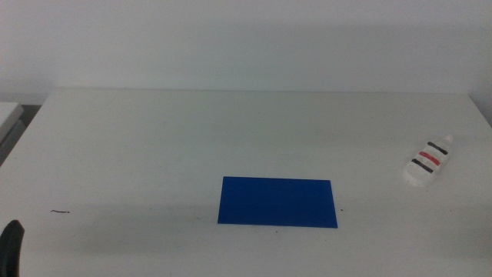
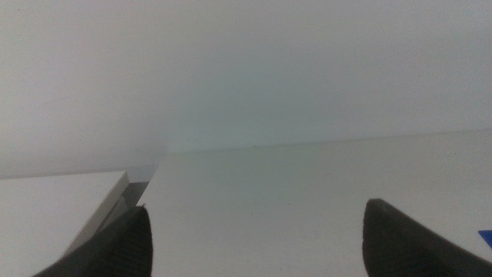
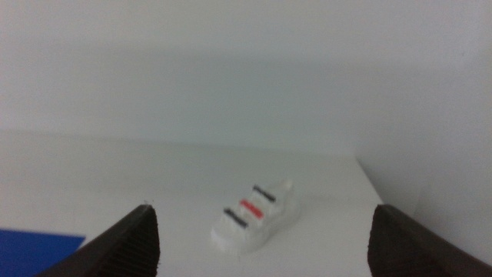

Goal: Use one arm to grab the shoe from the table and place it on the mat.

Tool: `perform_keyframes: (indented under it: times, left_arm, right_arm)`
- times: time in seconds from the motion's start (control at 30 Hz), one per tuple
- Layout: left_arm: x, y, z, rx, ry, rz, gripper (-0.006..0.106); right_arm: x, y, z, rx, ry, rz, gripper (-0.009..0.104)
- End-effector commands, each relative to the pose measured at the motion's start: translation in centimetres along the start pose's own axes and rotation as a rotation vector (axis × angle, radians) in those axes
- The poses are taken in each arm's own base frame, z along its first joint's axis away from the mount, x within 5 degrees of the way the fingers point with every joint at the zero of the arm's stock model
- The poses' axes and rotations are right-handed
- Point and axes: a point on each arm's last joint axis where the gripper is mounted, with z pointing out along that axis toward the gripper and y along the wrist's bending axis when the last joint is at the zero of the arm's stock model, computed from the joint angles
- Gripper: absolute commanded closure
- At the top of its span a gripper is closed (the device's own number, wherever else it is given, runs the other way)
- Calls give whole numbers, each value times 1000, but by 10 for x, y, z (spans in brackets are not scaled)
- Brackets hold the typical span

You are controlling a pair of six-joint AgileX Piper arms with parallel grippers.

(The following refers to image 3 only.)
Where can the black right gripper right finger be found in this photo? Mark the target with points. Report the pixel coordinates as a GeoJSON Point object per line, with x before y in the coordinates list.
{"type": "Point", "coordinates": [399, 246]}

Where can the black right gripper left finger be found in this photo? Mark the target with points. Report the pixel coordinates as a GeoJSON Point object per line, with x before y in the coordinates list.
{"type": "Point", "coordinates": [130, 246]}

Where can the blue rectangular mat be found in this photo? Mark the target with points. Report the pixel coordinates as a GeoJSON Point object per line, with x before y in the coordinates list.
{"type": "Point", "coordinates": [27, 254]}

